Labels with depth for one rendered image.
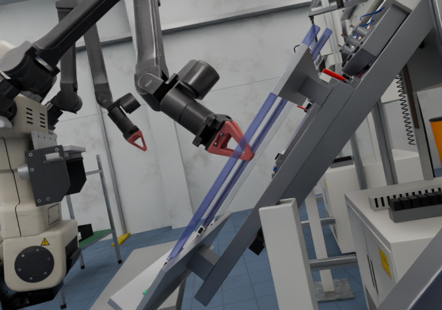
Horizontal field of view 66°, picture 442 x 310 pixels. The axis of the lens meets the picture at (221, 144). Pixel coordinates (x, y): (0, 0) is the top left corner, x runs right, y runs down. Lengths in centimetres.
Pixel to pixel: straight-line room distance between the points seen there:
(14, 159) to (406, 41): 112
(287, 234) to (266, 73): 427
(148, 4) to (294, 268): 67
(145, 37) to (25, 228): 65
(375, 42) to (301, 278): 64
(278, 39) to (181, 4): 141
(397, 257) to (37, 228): 99
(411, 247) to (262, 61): 407
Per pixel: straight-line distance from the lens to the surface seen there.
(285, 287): 65
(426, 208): 116
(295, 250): 62
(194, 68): 69
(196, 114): 64
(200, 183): 467
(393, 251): 100
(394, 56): 97
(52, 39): 100
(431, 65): 139
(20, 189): 118
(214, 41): 486
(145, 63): 74
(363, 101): 94
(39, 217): 113
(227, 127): 61
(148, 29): 83
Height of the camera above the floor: 95
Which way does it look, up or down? level
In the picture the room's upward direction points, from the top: 12 degrees counter-clockwise
